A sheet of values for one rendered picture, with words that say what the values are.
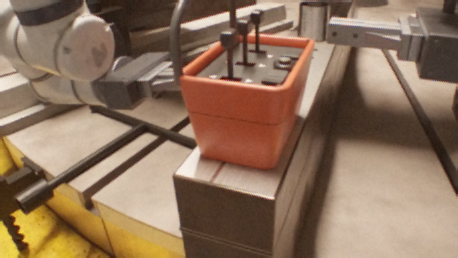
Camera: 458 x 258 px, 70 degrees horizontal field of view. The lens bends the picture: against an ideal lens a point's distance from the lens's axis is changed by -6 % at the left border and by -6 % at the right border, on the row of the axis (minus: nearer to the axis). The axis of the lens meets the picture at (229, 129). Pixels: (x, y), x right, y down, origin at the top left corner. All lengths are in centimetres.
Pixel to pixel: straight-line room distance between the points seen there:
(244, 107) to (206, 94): 5
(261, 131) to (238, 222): 13
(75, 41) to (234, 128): 22
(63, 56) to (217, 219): 28
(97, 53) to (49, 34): 6
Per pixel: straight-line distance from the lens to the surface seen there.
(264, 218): 44
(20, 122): 154
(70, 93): 64
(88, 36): 47
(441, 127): 146
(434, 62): 39
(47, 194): 111
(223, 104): 41
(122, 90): 52
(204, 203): 47
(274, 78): 42
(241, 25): 46
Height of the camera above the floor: 97
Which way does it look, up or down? 31 degrees down
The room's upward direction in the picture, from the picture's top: 2 degrees counter-clockwise
